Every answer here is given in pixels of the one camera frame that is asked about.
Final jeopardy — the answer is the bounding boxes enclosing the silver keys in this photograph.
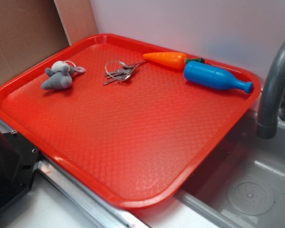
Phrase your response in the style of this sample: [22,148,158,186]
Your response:
[102,60,147,86]

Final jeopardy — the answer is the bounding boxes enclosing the red plastic tray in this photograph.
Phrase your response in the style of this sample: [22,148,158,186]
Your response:
[0,34,261,209]

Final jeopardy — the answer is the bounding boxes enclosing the orange toy carrot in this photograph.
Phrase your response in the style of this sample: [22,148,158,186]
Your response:
[143,52,205,69]

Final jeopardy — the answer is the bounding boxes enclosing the blue toy bottle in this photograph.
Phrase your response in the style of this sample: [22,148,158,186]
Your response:
[184,61,253,94]

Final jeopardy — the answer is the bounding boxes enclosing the grey plush mouse toy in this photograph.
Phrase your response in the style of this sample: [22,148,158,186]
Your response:
[41,60,86,90]

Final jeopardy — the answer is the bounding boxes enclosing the grey toy sink basin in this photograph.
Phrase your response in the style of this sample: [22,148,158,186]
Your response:
[176,111,285,228]

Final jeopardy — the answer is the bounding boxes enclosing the grey faucet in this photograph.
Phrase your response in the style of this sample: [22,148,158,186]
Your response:
[256,41,285,139]

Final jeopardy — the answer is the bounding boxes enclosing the brown cardboard panel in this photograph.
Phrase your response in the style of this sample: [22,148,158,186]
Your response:
[0,0,98,85]

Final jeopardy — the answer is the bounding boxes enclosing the black metal bracket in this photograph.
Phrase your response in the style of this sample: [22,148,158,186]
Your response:
[0,131,41,212]

